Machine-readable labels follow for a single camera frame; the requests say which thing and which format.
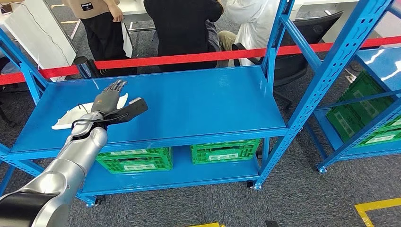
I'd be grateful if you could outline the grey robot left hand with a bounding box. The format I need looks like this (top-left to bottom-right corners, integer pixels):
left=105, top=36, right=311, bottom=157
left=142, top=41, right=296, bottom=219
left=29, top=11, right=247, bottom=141
left=91, top=79, right=128, bottom=115

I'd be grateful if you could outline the white moulded plastic part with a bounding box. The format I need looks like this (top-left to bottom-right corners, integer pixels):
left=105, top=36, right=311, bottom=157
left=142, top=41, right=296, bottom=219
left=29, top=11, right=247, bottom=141
left=52, top=93, right=129, bottom=131

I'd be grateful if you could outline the blue metal shelf rack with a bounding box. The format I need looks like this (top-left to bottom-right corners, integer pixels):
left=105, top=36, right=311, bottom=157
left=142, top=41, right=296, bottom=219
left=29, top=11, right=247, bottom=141
left=305, top=45, right=401, bottom=175
left=0, top=0, right=394, bottom=208

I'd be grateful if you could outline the red barrier belt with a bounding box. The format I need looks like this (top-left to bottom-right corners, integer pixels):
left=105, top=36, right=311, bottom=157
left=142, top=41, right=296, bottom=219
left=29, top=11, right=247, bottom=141
left=0, top=65, right=79, bottom=86
left=94, top=35, right=401, bottom=70

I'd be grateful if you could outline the white panel board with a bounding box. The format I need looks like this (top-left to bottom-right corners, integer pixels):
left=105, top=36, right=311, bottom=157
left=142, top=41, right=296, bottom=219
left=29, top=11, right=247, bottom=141
left=3, top=0, right=77, bottom=83

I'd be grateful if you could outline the white desk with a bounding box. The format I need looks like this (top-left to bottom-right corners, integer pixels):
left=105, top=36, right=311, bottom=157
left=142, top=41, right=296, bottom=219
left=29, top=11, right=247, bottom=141
left=291, top=0, right=401, bottom=44
left=118, top=0, right=157, bottom=59

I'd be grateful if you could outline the yellow floor tape square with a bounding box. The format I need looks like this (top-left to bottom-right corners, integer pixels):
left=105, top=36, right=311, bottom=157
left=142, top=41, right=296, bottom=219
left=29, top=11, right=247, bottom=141
left=188, top=222, right=226, bottom=227
left=354, top=197, right=401, bottom=227

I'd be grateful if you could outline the black office chair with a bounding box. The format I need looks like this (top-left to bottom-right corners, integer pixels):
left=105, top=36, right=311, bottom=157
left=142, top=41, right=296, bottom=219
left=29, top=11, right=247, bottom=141
left=232, top=11, right=345, bottom=110

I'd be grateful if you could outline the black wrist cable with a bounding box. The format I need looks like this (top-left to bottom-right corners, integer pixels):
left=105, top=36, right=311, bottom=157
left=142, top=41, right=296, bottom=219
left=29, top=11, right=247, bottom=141
left=71, top=103, right=129, bottom=129

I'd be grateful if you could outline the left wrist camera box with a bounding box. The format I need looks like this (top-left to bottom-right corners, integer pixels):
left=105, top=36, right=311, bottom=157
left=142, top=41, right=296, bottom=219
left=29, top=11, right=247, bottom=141
left=105, top=97, right=149, bottom=126

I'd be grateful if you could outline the black-topped stanchion post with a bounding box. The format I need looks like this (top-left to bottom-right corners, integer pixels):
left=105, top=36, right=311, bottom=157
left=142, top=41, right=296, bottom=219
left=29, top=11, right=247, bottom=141
left=72, top=56, right=100, bottom=79

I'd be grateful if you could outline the white floor cable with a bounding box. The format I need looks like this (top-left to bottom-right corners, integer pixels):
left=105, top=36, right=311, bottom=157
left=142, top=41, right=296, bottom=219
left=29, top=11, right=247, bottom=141
left=344, top=68, right=357, bottom=83

